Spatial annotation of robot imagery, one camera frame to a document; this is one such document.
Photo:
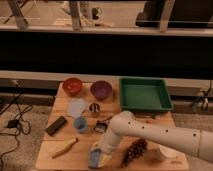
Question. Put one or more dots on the small black square object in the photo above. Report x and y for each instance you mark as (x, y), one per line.
(100, 127)

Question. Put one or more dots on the black rectangular block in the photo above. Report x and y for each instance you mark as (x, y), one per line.
(55, 126)

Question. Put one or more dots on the red bowl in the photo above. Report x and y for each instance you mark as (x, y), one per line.
(72, 86)

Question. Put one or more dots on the blue sponge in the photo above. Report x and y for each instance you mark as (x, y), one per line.
(95, 156)

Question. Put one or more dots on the wooden baguette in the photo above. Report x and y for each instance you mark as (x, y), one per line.
(62, 148)

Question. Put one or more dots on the black power adapter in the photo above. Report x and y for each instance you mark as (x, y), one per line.
(12, 123)

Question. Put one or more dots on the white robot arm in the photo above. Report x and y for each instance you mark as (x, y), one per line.
(194, 142)

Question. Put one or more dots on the green plastic tray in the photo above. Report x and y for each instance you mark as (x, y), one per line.
(144, 95)

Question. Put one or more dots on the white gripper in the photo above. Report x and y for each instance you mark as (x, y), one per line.
(105, 159)

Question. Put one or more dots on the dark grape bunch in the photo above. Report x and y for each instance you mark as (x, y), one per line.
(134, 151)

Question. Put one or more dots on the blue plastic cup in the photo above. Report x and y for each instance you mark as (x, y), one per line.
(80, 124)

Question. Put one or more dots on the purple bowl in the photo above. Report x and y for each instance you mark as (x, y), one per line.
(101, 89)

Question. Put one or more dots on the black handled brush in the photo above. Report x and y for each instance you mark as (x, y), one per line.
(107, 119)

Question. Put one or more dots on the small metal cup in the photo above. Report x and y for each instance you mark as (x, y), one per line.
(94, 108)

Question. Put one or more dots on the white round container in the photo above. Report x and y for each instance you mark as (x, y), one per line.
(165, 153)

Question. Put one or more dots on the translucent plastic lid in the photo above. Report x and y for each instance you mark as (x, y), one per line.
(76, 107)

